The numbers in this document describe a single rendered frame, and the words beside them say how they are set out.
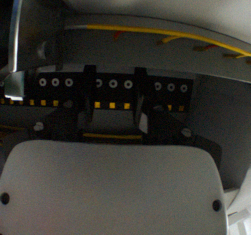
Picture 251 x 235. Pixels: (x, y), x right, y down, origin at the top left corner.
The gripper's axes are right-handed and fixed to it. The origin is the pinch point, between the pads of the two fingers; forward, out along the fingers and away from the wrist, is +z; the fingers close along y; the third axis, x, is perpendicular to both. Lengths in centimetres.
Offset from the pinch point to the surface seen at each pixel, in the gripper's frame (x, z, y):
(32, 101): -8.3, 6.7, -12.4
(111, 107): -8.8, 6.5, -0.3
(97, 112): -14.5, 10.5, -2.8
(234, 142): -5.9, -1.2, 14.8
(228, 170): -8.6, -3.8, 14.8
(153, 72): -4.1, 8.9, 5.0
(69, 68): -4.1, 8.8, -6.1
